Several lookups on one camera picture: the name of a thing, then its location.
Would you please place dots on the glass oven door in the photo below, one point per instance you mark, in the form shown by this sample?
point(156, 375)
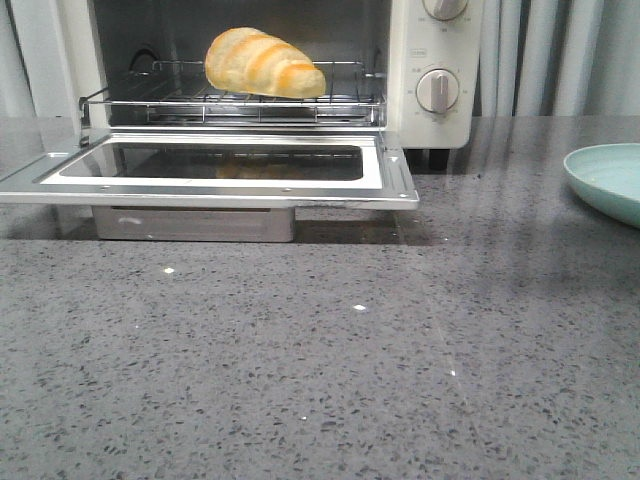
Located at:
point(199, 169)

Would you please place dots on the striped croissant bread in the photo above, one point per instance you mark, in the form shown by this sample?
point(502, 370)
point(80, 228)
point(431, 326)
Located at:
point(247, 60)

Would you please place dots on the lower oven knob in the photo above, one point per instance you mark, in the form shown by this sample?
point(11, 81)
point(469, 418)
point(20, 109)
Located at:
point(437, 91)

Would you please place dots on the oven knob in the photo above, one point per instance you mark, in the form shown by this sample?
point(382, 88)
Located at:
point(444, 10)
point(437, 91)

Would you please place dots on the white Toshiba toaster oven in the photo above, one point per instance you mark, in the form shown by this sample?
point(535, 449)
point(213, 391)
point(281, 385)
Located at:
point(106, 39)

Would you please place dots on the upper oven knob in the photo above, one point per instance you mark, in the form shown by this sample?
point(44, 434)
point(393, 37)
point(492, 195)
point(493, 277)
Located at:
point(444, 10)

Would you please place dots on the light green plate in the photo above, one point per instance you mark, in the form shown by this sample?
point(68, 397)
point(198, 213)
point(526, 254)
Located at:
point(606, 177)

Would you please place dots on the metal wire oven rack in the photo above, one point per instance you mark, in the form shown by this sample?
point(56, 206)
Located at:
point(177, 93)

